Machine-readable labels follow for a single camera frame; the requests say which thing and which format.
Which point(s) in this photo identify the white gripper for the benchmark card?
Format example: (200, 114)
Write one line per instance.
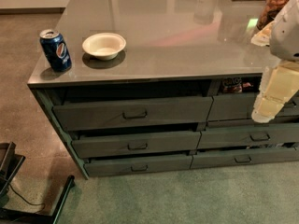
(286, 34)

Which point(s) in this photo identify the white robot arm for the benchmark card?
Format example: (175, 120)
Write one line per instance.
(282, 34)

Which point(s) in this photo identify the snack bags in drawer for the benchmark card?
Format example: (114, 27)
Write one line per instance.
(239, 84)

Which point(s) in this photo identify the green carpet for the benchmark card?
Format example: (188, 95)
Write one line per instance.
(257, 194)

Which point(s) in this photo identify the glass jar of snacks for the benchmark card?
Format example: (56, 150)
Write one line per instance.
(270, 10)

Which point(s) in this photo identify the white ceramic bowl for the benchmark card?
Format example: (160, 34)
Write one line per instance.
(104, 46)

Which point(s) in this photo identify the blue Pepsi soda can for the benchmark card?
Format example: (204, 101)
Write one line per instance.
(55, 50)

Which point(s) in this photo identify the grey drawer cabinet frame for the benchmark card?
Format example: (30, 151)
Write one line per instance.
(174, 48)

